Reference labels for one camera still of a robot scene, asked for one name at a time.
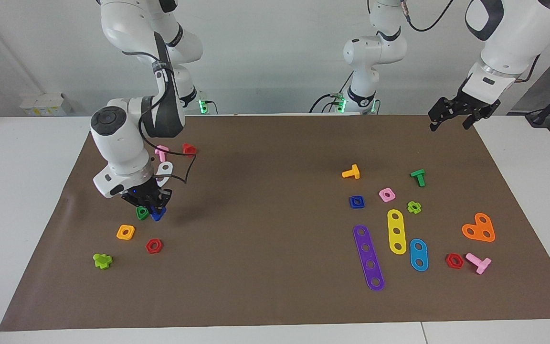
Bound white curved perforated strip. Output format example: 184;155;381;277
155;161;174;187

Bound orange heart perforated plate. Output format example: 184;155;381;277
462;213;496;243

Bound yellow perforated strip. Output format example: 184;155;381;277
387;209;407;255

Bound brown table mat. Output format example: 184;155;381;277
0;114;550;332

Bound blue perforated strip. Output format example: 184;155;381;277
409;238;429;272

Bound white box with labels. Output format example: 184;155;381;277
19;93;74;117

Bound purple perforated strip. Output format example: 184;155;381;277
353;224;385;291

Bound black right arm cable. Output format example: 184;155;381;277
139;31;197;186

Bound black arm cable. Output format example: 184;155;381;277
397;0;543;83
139;31;197;186

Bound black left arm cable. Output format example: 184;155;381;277
397;0;543;83

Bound black left base cable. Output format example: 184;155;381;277
309;72;354;114

